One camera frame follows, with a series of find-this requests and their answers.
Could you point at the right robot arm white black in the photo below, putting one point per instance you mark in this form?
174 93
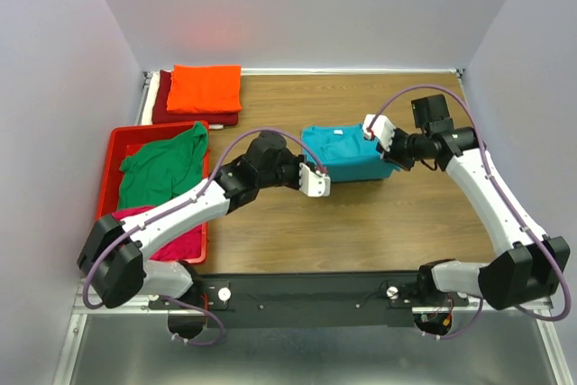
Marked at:
528 263

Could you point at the folded white t shirt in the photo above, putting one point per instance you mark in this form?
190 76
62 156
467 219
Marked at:
151 87

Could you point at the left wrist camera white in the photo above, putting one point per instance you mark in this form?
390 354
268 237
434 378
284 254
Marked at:
313 183

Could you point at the green t shirt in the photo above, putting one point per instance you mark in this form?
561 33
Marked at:
164 169

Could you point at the folded orange t shirt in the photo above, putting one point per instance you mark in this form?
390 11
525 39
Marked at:
205 90

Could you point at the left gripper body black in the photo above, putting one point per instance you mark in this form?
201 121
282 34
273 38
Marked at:
290 171

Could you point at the aluminium frame rail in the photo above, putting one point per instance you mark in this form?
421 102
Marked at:
309 328

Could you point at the magenta t shirt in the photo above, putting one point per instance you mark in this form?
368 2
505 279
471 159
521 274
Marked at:
188 246

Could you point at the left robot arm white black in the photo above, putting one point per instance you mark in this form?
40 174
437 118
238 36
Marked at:
116 258

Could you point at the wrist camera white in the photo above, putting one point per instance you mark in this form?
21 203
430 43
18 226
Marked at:
379 129
313 183

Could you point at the folded dark red t shirt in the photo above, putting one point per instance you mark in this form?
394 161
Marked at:
160 114

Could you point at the teal t shirt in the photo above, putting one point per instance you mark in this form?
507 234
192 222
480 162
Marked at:
347 156

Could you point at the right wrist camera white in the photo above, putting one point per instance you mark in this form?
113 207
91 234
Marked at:
379 129

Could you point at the red plastic bin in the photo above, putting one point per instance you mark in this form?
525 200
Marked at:
124 142

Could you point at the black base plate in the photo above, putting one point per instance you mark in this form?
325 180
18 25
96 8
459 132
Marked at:
306 300

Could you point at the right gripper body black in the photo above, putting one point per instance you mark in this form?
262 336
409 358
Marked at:
404 149

